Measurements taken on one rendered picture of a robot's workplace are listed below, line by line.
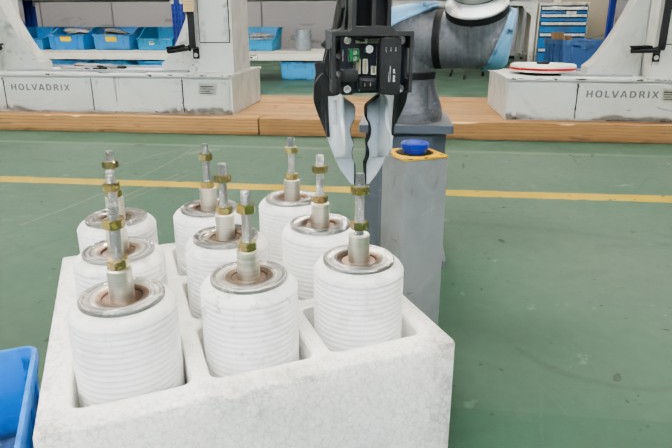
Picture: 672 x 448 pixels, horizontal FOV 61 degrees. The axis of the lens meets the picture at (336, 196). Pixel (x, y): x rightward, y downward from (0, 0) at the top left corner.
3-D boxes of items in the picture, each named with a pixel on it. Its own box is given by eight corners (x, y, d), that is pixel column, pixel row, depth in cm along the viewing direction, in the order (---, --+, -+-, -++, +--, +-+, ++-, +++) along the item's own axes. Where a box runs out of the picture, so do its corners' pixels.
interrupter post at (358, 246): (372, 266, 59) (372, 237, 59) (349, 267, 59) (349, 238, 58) (367, 257, 62) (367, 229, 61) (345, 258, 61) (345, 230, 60)
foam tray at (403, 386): (79, 368, 84) (62, 256, 79) (324, 320, 98) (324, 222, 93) (63, 609, 50) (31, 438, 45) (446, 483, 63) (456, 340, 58)
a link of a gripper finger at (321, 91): (312, 136, 56) (315, 44, 53) (311, 133, 57) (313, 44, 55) (359, 137, 57) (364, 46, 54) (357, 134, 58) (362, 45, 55)
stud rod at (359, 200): (353, 244, 59) (355, 174, 57) (354, 240, 60) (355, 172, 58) (363, 244, 59) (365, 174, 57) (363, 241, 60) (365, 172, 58)
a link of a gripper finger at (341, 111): (329, 196, 53) (333, 98, 51) (323, 180, 59) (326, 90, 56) (362, 197, 54) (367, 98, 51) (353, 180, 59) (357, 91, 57)
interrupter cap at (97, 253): (136, 270, 59) (135, 263, 58) (67, 266, 60) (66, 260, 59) (166, 243, 66) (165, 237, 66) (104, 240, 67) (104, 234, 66)
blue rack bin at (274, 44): (245, 48, 568) (245, 26, 562) (283, 48, 565) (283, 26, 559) (233, 51, 520) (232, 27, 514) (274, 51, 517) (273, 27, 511)
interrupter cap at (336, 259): (402, 275, 57) (402, 268, 57) (328, 280, 56) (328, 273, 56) (385, 247, 65) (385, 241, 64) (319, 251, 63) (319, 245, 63)
